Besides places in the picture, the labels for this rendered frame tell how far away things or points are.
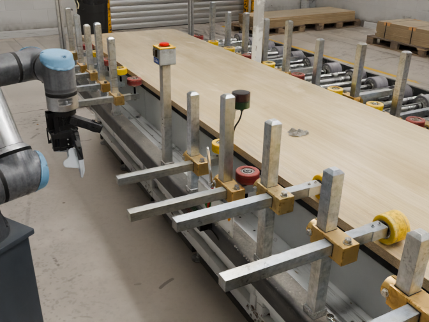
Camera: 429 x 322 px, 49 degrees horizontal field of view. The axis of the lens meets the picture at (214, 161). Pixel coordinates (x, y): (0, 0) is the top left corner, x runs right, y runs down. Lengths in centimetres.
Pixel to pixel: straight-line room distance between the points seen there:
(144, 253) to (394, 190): 157
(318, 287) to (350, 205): 30
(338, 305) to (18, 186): 117
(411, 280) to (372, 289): 45
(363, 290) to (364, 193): 29
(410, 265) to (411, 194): 60
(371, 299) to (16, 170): 127
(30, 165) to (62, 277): 93
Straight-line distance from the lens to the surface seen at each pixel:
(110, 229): 297
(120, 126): 256
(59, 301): 251
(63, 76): 141
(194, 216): 122
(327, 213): 115
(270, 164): 131
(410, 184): 165
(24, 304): 207
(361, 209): 144
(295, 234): 169
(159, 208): 146
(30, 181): 187
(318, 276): 125
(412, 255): 100
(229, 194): 154
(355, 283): 151
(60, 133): 147
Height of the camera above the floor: 160
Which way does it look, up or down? 25 degrees down
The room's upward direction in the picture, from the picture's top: 1 degrees clockwise
